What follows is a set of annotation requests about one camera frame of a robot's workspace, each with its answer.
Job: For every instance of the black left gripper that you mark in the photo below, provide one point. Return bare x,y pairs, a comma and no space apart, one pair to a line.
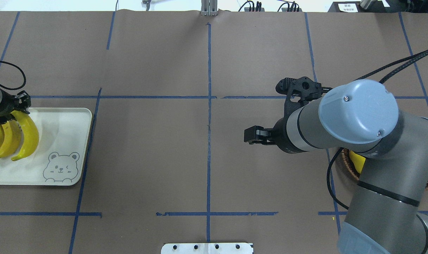
10,107

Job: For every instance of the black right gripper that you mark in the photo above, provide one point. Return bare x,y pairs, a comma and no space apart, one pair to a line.
282,135

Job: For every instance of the small yellow banana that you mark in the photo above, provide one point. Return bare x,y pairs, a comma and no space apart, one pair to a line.
30,135

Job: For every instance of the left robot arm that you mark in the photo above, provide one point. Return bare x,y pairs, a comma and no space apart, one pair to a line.
4,88

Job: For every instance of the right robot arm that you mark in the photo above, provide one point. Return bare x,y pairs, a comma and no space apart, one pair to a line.
364,117

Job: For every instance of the brown wicker basket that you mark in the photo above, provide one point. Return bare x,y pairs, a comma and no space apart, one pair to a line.
347,166

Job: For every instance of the white bear tray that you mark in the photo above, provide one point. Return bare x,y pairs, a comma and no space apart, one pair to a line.
60,156

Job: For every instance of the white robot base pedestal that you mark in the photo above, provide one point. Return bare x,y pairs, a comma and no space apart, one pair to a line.
208,248

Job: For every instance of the aluminium frame post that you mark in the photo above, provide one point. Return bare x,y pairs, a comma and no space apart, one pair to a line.
209,8

